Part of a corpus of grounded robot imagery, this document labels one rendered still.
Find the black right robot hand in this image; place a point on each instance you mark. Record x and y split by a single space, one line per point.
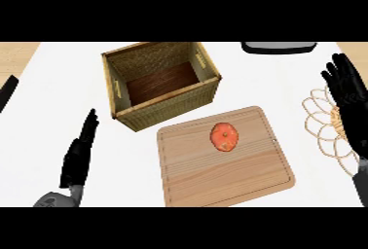
348 97

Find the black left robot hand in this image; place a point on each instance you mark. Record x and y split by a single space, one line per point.
78 155

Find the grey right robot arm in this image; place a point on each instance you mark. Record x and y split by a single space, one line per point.
360 188

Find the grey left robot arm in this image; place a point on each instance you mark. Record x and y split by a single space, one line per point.
57 198

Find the square wicker basket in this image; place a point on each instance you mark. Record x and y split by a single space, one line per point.
159 86

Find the orange squash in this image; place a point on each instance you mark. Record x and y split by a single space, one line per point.
223 136

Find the wooden cutting board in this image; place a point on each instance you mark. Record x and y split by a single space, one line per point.
223 159

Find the dark grey appliance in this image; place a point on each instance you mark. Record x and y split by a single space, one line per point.
277 47

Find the black flat object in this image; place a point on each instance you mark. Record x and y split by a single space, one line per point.
5 92

